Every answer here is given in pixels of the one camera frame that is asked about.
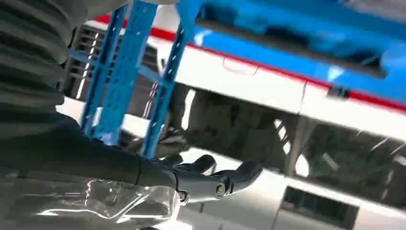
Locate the dark metal frame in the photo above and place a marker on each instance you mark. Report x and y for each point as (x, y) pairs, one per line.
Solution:
(234, 127)

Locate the clear plastic film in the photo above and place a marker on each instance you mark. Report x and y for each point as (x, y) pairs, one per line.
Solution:
(127, 206)

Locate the black slatted crate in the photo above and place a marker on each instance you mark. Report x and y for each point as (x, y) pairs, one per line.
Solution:
(149, 92)

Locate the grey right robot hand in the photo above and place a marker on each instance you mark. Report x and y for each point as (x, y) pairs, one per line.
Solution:
(95, 162)

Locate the ribbed grey right arm sleeve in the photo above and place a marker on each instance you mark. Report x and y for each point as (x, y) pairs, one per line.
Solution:
(28, 57)

